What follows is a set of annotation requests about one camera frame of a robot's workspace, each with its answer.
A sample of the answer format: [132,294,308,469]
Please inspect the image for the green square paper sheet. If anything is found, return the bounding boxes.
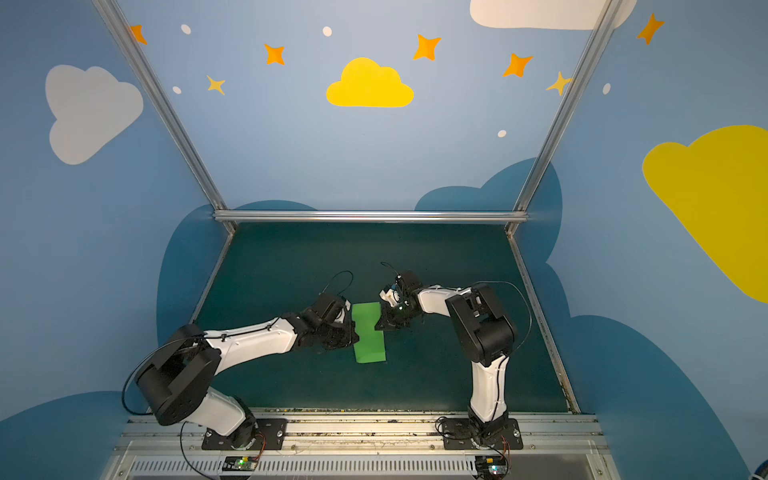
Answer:
[351,302,386,364]

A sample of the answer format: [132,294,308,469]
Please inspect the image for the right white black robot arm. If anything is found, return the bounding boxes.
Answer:
[375,271,517,449]

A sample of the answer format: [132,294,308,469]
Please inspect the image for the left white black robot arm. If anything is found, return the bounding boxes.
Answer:
[134,292,359,450]

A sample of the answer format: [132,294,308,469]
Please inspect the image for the left green circuit board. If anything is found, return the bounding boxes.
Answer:
[222,456,260,472]

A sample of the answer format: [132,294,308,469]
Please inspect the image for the green circuit board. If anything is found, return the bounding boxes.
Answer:
[222,456,260,472]
[474,456,509,480]

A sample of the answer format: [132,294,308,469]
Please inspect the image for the right green circuit board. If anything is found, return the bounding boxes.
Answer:
[474,456,509,480]

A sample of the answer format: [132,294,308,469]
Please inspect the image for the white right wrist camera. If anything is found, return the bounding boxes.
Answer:
[379,288,402,308]

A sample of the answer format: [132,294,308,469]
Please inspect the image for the aluminium back frame rail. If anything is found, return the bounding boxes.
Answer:
[214,210,528,224]

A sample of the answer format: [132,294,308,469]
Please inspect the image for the aluminium right floor rail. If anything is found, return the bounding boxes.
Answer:
[506,231,582,414]

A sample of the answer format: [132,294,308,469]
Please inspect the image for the aluminium floor rail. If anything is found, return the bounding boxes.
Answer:
[156,231,232,346]
[506,231,582,414]

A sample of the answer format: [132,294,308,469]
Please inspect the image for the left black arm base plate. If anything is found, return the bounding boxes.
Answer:
[201,418,288,452]

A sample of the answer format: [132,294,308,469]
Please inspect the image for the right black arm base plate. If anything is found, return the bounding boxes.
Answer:
[435,417,524,451]

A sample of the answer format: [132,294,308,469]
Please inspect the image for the aluminium left floor rail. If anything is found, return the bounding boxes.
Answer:
[156,231,232,346]

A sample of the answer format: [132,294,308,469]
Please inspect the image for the aluminium right frame post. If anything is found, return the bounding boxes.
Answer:
[505,0,636,239]

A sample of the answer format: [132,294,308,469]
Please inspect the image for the aluminium frame post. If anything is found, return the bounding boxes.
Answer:
[93,0,228,212]
[505,0,636,239]

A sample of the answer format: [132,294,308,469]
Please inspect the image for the aluminium left frame post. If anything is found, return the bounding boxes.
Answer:
[93,0,228,212]

